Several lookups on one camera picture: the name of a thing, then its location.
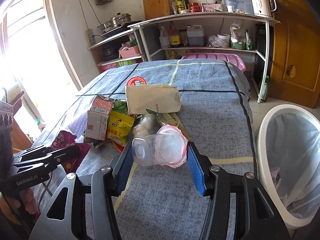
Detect magenta snack wrapper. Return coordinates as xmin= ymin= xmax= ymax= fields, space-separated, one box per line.
xmin=49 ymin=129 xmax=91 ymax=173

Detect pink milk carton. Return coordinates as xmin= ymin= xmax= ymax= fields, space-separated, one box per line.
xmin=85 ymin=95 xmax=114 ymax=141

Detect clear plastic cup pink lid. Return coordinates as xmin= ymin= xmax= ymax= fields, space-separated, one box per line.
xmin=132 ymin=125 xmax=188 ymax=168

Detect yellow snack bag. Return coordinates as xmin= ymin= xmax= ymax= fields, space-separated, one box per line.
xmin=107 ymin=111 xmax=135 ymax=146

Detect green snack bag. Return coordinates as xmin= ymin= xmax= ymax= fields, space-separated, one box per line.
xmin=112 ymin=99 xmax=128 ymax=115

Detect beige paper bag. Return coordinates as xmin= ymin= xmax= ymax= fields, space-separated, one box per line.
xmin=125 ymin=85 xmax=181 ymax=114

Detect red round jelly cup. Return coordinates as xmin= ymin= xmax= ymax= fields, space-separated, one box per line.
xmin=126 ymin=76 xmax=146 ymax=86

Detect purple white milk carton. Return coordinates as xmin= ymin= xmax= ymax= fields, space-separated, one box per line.
xmin=270 ymin=167 xmax=281 ymax=187

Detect white trash bin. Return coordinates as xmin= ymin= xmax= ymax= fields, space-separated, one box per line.
xmin=256 ymin=104 xmax=319 ymax=229

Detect person's left hand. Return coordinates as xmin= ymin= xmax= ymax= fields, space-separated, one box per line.
xmin=1 ymin=189 xmax=38 ymax=218

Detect blue plaid tablecloth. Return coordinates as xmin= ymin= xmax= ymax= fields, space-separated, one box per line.
xmin=35 ymin=60 xmax=255 ymax=239

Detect clear bin liner bag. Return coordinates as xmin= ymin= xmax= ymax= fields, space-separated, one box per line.
xmin=266 ymin=113 xmax=319 ymax=219

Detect green glass bottle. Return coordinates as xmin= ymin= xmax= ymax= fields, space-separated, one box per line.
xmin=261 ymin=76 xmax=270 ymax=102

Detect white power strip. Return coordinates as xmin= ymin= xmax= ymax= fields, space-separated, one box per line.
xmin=85 ymin=29 xmax=96 ymax=47

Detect pink plastic basket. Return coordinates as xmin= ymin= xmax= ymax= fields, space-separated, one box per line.
xmin=119 ymin=44 xmax=140 ymax=59

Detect low white side shelf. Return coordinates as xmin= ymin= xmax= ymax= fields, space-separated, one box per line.
xmin=89 ymin=29 xmax=144 ymax=73

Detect wooden door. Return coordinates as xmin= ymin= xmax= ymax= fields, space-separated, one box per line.
xmin=269 ymin=0 xmax=319 ymax=108

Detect black induction cooker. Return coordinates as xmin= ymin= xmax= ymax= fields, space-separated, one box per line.
xmin=101 ymin=20 xmax=142 ymax=38

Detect stainless steel steamer pot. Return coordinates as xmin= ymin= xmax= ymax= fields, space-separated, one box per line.
xmin=98 ymin=12 xmax=132 ymax=33

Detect white plastic tub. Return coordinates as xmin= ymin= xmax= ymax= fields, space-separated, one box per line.
xmin=217 ymin=34 xmax=230 ymax=48

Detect white metal shelf rack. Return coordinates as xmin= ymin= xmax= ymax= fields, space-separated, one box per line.
xmin=127 ymin=11 xmax=281 ymax=104

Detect white oil jug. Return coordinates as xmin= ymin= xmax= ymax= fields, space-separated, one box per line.
xmin=187 ymin=25 xmax=205 ymax=47

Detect white vinegar bottle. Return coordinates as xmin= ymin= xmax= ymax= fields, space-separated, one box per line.
xmin=159 ymin=26 xmax=170 ymax=49

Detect soy sauce bottle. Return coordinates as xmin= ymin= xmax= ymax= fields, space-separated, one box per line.
xmin=168 ymin=21 xmax=181 ymax=48

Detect wooden cutting board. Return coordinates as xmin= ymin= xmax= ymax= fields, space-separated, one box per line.
xmin=143 ymin=0 xmax=170 ymax=20

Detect clear plastic storage box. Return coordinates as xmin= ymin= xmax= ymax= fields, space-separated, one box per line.
xmin=222 ymin=0 xmax=254 ymax=15

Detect white electric kettle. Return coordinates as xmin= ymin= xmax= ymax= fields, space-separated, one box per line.
xmin=252 ymin=0 xmax=278 ymax=17

